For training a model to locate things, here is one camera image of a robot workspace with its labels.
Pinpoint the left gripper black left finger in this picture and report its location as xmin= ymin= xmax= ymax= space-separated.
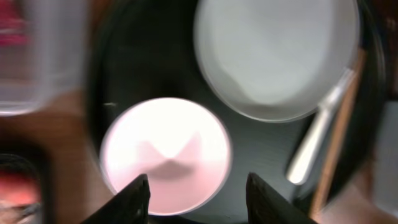
xmin=81 ymin=174 xmax=150 ymax=224

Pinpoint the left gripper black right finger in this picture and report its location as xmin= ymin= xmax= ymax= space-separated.
xmin=246 ymin=172 xmax=317 ymax=224

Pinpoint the pink white bowl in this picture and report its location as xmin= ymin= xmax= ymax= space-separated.
xmin=99 ymin=98 xmax=233 ymax=216

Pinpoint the red snack wrapper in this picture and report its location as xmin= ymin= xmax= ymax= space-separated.
xmin=1 ymin=0 xmax=29 ymax=47

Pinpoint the grey dishwasher rack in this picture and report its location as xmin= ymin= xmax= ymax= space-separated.
xmin=373 ymin=101 xmax=397 ymax=217

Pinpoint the white plastic fork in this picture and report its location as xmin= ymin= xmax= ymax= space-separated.
xmin=286 ymin=68 xmax=356 ymax=185

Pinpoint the wooden chopstick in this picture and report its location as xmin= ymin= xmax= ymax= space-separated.
xmin=309 ymin=49 xmax=366 ymax=223

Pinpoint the pale grey plate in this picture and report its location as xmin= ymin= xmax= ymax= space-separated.
xmin=193 ymin=0 xmax=360 ymax=123

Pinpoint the round black tray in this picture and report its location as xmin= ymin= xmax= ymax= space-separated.
xmin=86 ymin=0 xmax=388 ymax=223

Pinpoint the clear plastic bin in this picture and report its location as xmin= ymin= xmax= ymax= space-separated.
xmin=1 ymin=0 xmax=90 ymax=116

